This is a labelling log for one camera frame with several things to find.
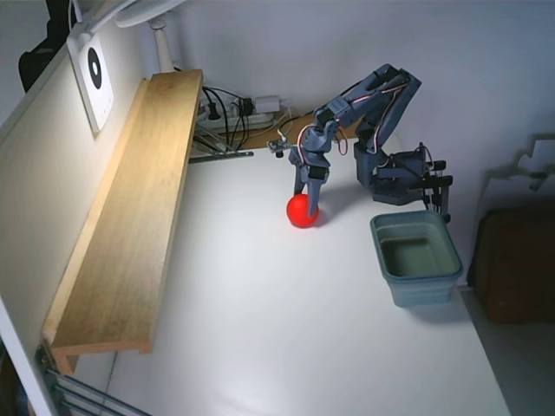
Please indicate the black table clamp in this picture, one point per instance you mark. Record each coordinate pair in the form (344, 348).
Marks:
(440, 181)

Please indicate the grey plastic container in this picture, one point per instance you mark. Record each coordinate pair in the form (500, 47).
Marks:
(416, 294)

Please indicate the white partition panel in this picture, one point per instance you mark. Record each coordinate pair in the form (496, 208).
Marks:
(34, 195)

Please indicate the white desk lamp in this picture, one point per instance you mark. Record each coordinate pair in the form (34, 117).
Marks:
(162, 47)

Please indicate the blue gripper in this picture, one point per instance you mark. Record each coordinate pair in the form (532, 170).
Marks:
(313, 172)

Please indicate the white power strip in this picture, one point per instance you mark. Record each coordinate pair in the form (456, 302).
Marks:
(256, 118)

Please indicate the black power plug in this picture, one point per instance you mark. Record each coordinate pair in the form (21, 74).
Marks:
(212, 113)

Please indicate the white device with black circle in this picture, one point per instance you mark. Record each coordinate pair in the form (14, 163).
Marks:
(97, 99)

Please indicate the red ball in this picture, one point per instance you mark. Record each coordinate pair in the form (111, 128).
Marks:
(298, 216)

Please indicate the silver metal bracket rail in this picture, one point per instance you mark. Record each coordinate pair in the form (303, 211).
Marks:
(225, 154)

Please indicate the grey metal shelf frame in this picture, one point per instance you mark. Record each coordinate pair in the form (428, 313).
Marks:
(78, 392)

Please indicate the black plug adapter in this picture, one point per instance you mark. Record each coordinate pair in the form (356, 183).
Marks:
(248, 106)

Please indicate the long wooden shelf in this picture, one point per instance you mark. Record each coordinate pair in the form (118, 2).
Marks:
(130, 216)

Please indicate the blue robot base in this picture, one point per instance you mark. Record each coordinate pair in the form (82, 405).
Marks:
(394, 193)

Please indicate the small wrist camera board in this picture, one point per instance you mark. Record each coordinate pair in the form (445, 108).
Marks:
(277, 146)

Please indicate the dark brown cabinet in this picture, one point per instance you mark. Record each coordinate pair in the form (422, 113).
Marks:
(516, 268)

